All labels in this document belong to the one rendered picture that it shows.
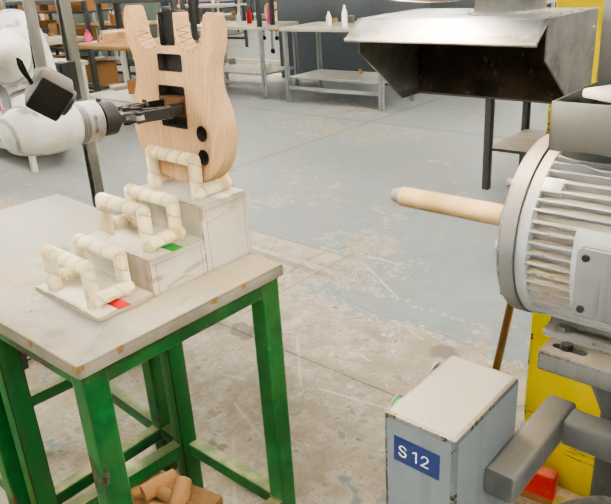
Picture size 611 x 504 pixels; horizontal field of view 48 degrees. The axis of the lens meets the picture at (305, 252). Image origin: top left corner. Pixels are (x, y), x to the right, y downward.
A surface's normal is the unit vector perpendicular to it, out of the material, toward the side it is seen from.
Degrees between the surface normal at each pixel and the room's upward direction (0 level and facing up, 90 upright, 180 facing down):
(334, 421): 0
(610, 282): 90
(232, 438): 0
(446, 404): 0
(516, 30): 38
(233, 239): 90
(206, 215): 90
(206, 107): 88
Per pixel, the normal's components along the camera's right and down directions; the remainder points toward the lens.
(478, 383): -0.06, -0.92
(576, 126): -0.66, 0.33
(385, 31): -0.45, -0.52
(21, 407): 0.71, 0.23
